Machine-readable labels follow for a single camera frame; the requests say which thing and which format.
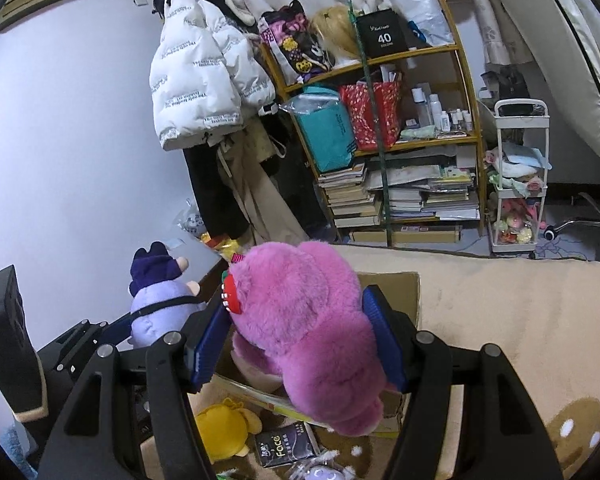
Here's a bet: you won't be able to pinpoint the colourful printed bag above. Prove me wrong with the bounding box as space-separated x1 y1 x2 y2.
258 0 336 86

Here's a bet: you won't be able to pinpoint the green pole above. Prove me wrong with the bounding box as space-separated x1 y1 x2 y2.
345 0 396 248

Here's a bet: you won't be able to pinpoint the black trousers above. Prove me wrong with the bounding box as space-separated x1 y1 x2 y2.
182 132 253 241

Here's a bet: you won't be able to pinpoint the clear printed plastic bag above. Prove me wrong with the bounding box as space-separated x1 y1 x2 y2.
177 205 207 237

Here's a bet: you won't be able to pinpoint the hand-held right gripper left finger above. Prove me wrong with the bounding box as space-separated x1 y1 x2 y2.
37 290 233 480

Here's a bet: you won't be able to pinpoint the purple plush toy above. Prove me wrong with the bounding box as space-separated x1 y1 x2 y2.
127 241 208 348

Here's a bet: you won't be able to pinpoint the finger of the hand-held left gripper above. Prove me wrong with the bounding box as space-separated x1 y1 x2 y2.
35 310 135 376

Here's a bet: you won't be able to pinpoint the white puffer jacket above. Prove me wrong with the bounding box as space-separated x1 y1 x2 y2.
149 0 276 152

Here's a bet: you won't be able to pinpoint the wooden shelf rack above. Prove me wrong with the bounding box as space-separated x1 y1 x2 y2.
257 0 486 242

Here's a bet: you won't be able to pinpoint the yellow red wrapper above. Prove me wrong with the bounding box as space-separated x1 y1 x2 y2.
202 232 244 263

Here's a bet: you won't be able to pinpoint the teal bag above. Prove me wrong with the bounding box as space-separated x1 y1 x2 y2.
290 87 359 173

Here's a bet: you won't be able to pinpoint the red gift bag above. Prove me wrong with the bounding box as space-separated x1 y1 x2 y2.
339 80 403 152

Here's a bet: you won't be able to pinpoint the stack of books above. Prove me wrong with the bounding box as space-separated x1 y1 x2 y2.
317 152 481 231

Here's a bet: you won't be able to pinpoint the pale purple round toy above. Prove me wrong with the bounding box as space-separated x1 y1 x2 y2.
285 460 353 480

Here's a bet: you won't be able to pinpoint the chrome chair base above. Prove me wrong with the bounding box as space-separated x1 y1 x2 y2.
542 192 600 262

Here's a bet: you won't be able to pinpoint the blond wig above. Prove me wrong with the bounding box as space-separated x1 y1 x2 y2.
307 5 363 68

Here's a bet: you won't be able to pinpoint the row of white bottles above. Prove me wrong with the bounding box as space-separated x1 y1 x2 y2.
410 82 476 133

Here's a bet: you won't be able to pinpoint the black tissue packet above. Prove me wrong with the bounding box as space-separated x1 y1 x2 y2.
254 422 321 470

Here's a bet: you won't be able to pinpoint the yellow plush toy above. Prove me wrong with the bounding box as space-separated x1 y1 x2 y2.
195 397 263 461

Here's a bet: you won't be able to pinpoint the white plastic bag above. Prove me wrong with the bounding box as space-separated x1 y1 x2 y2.
377 0 455 48

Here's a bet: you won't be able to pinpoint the white rolling cart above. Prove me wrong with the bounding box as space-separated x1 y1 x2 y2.
485 99 551 254

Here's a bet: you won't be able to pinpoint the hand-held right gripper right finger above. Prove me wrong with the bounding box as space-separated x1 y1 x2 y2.
361 284 566 480

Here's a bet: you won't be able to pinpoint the long flat cardboard box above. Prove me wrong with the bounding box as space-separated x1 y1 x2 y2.
347 226 463 247

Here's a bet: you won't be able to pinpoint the pink plush bear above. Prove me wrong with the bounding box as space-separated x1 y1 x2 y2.
221 240 416 436

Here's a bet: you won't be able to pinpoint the beige trousers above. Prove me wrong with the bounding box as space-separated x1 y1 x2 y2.
215 120 311 248

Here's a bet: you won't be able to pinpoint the black paper box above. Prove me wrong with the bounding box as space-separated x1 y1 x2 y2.
355 9 410 59

